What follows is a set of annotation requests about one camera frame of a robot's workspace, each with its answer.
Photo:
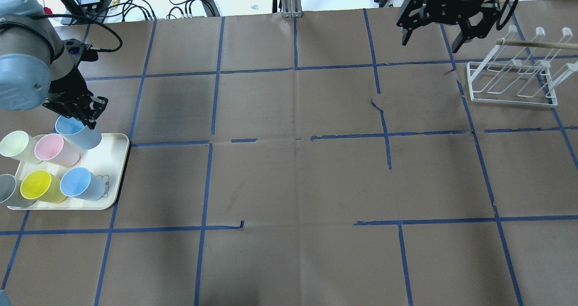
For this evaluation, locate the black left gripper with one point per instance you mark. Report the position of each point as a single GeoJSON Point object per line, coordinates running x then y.
{"type": "Point", "coordinates": [64, 88]}

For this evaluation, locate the light blue transferred cup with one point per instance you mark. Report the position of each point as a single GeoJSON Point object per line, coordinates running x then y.
{"type": "Point", "coordinates": [78, 134]}

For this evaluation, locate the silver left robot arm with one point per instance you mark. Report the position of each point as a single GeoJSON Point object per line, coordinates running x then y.
{"type": "Point", "coordinates": [38, 68]}

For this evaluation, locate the pink cup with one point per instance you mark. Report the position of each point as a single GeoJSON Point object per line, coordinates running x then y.
{"type": "Point", "coordinates": [53, 148]}

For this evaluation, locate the blue cup on tray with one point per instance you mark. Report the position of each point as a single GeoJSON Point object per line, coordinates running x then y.
{"type": "Point", "coordinates": [81, 183]}

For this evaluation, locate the pale green cup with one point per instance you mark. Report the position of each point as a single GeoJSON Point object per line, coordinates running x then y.
{"type": "Point", "coordinates": [20, 146]}

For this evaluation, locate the yellow cup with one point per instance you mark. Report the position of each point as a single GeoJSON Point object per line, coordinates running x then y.
{"type": "Point", "coordinates": [41, 185]}

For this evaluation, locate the grey cup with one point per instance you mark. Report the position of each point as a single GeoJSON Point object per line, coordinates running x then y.
{"type": "Point", "coordinates": [10, 195]}

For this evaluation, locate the cream rectangular tray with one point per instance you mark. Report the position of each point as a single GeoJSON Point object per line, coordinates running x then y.
{"type": "Point", "coordinates": [107, 161]}

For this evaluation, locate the wooden dowel rod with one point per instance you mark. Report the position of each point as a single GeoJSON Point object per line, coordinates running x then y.
{"type": "Point", "coordinates": [548, 45]}

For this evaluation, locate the white wire cup rack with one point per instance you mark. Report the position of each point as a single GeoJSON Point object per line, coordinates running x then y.
{"type": "Point", "coordinates": [520, 75]}

